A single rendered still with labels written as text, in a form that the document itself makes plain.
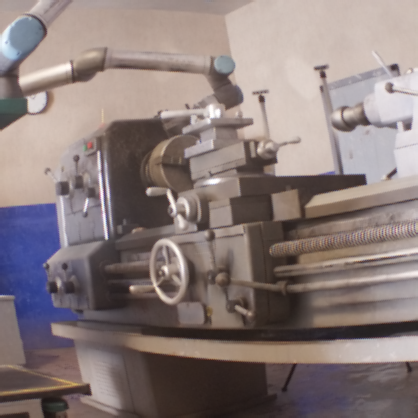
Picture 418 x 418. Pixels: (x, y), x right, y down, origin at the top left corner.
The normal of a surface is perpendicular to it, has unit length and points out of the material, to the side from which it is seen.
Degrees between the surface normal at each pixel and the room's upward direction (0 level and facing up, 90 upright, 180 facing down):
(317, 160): 90
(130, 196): 90
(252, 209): 90
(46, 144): 90
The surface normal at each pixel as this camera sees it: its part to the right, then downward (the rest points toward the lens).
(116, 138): 0.55, -0.12
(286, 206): -0.83, 0.07
